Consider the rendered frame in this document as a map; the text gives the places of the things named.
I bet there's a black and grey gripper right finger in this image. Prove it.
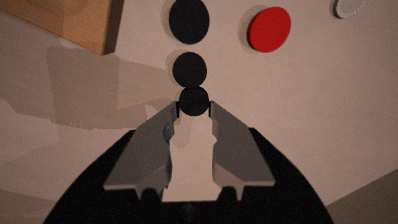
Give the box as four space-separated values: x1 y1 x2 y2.
208 100 334 224

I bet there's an orange counting tray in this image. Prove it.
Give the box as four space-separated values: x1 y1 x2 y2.
0 0 125 56

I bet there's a black disc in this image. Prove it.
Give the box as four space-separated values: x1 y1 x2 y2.
172 52 207 89
179 86 209 116
169 0 210 45

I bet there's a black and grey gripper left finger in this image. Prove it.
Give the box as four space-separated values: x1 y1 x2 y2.
43 101 180 224

